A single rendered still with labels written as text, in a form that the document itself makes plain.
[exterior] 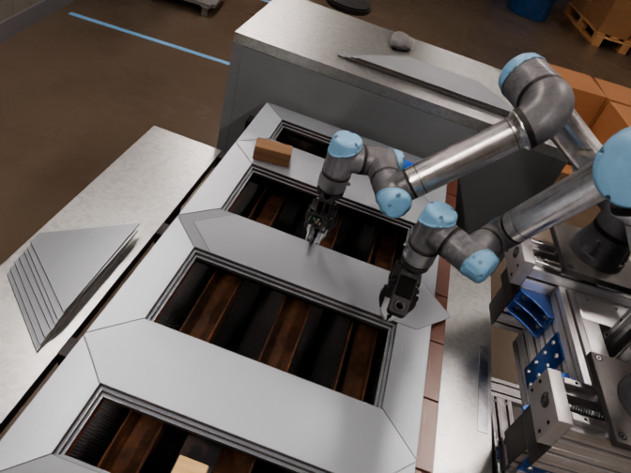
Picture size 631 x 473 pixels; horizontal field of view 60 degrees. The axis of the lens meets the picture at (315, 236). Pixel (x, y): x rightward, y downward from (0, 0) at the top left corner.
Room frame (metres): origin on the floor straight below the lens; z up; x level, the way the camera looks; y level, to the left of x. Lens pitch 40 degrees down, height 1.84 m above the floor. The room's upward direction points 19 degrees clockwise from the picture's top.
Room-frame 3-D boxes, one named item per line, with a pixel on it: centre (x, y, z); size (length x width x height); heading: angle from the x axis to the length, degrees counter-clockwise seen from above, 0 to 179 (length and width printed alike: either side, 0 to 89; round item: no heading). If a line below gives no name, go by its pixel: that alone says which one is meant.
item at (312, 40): (2.19, -0.14, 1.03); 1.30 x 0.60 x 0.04; 88
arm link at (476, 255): (0.95, -0.33, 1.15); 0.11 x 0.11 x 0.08; 56
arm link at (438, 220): (0.99, -0.24, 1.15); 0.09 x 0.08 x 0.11; 56
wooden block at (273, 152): (1.51, 0.22, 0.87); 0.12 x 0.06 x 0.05; 98
